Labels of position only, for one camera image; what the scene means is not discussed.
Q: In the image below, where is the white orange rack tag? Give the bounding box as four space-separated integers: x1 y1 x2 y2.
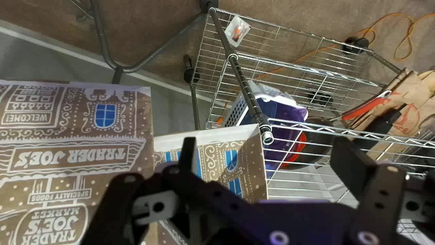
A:
225 15 251 47

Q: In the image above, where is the black rack caster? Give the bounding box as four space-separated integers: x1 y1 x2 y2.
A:
341 36 371 55
182 54 201 86

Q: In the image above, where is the chrome wire shelf rack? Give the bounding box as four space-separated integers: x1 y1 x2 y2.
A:
193 6 435 245

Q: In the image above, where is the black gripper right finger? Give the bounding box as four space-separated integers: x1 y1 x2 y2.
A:
329 137 435 245

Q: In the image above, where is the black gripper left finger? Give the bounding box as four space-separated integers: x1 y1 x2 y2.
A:
80 135 300 245

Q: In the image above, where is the blue plastic laundry basket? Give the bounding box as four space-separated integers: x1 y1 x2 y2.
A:
223 81 310 180

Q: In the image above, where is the orange extension cord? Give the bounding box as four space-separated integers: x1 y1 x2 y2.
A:
293 11 435 66

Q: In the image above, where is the brown Trader Joe's paper bag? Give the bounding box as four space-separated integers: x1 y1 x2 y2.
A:
0 81 156 245
152 124 269 205

